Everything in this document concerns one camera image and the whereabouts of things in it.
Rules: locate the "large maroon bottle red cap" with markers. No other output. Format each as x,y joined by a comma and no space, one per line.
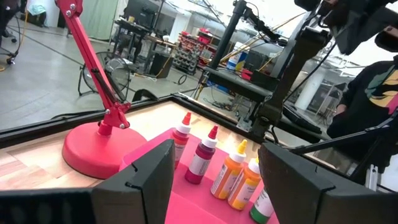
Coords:
202,158

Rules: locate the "black floor fan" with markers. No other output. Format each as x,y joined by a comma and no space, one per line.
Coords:
121,71

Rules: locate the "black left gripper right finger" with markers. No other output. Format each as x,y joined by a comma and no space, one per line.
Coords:
292,193

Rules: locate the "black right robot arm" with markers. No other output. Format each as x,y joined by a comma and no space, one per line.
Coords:
295,68

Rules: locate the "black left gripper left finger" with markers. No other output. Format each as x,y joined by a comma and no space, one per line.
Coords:
140,193

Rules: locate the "pink translucent plastic bin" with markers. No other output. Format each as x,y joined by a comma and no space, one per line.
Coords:
192,202

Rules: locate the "large green bottle green cap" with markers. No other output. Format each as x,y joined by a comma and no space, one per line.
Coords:
259,211

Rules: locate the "large pink-red bottle orange-red cap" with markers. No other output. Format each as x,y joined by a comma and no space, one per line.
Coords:
183,137

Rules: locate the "red desk lamp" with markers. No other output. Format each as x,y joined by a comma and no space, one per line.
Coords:
99,152

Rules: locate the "black metal table frame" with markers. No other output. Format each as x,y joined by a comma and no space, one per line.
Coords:
31,131

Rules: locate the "black box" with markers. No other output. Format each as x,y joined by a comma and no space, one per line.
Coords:
161,65

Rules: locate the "person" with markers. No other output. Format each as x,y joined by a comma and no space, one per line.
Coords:
367,93

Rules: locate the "parts shelf with red bins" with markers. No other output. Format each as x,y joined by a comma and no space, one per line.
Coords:
192,49

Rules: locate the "black stand pole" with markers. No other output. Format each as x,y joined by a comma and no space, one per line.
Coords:
227,34

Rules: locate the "grey side table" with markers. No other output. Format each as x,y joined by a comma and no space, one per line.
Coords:
236,82

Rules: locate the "large orange bottle yellow cap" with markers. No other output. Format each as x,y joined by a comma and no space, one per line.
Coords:
230,174

